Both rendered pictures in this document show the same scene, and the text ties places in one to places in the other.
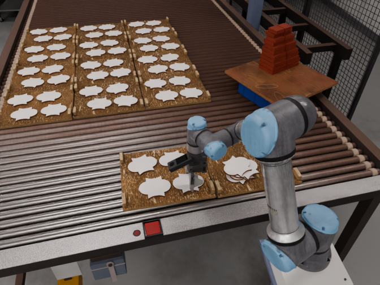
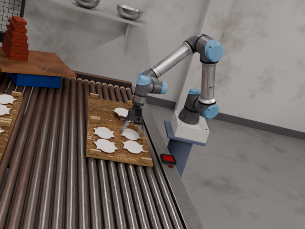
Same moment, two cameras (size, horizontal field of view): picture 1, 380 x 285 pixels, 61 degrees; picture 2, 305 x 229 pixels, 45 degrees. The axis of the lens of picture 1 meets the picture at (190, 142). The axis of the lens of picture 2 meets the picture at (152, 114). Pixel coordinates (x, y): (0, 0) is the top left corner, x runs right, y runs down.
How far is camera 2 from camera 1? 2.22 m
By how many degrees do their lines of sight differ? 78
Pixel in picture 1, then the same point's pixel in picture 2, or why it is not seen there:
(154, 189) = (136, 147)
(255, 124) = (218, 45)
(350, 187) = not seen: hidden behind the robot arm
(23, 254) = (191, 218)
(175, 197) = (143, 143)
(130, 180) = (121, 155)
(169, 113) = (27, 119)
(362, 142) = (108, 79)
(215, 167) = (116, 122)
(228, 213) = (155, 133)
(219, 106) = (33, 98)
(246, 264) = not seen: hidden behind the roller
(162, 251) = not seen: outside the picture
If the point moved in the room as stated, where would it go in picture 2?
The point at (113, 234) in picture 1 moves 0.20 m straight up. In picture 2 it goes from (171, 175) to (183, 141)
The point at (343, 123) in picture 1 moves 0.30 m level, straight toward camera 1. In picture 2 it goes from (88, 75) to (116, 89)
